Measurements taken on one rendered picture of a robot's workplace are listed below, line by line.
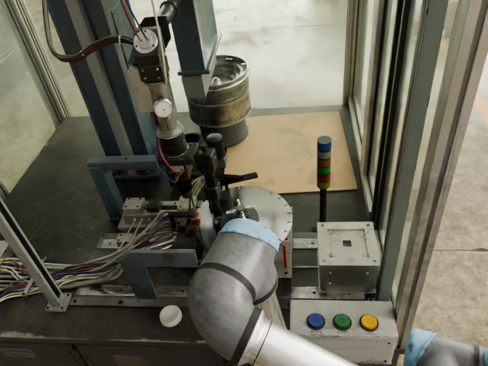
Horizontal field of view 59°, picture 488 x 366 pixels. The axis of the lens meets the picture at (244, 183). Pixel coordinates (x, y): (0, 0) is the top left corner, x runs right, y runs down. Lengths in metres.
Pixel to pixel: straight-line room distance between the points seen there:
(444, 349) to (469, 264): 1.82
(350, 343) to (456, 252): 1.51
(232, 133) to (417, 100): 1.25
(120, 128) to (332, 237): 0.98
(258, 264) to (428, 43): 0.49
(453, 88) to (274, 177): 1.19
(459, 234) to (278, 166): 1.27
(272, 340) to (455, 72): 0.51
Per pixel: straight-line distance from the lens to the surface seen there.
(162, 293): 1.54
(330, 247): 1.41
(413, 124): 0.95
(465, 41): 0.76
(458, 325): 2.41
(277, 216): 1.43
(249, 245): 0.78
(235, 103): 1.93
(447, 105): 0.81
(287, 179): 1.86
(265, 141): 2.09
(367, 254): 1.40
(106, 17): 1.70
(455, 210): 2.93
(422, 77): 0.90
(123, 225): 1.74
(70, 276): 1.71
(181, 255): 1.32
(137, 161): 1.62
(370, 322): 1.25
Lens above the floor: 1.97
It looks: 41 degrees down
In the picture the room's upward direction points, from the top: 8 degrees counter-clockwise
